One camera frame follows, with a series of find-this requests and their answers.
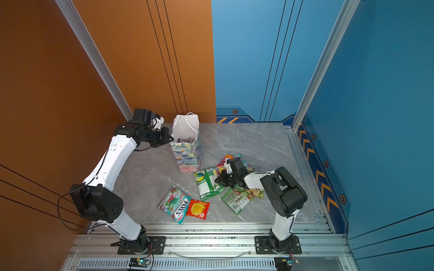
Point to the green circuit board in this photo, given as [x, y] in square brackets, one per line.
[139, 264]
[285, 263]

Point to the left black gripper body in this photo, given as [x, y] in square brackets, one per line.
[158, 138]

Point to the right green circuit board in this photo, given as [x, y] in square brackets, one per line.
[285, 263]

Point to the left green circuit board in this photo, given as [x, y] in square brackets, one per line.
[139, 264]

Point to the teal Fox's candy bag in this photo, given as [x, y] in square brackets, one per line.
[175, 203]

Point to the right aluminium corner post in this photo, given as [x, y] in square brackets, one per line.
[338, 31]

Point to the aluminium frame rail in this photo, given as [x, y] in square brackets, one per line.
[219, 246]

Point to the orange Fox's candy bag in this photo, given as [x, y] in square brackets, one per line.
[221, 166]

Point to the floral paper bag white handles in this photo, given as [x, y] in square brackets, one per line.
[187, 142]

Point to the aluminium corner post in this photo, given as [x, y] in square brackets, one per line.
[338, 31]
[80, 30]

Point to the green snack pouch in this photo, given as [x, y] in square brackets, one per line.
[237, 199]

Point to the red yellow snack packet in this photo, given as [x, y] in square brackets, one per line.
[198, 209]

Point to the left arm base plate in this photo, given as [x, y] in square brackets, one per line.
[154, 245]

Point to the yellow snack bag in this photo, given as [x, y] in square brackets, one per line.
[259, 193]

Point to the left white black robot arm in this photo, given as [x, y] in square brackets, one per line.
[94, 197]

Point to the green white snack packet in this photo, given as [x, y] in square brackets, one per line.
[206, 182]

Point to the left aluminium corner post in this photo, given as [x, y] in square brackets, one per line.
[80, 30]

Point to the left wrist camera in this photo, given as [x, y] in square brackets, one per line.
[147, 119]

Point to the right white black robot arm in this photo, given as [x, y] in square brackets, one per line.
[286, 196]

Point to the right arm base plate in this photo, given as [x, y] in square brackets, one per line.
[271, 245]

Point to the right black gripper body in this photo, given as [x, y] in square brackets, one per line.
[229, 179]

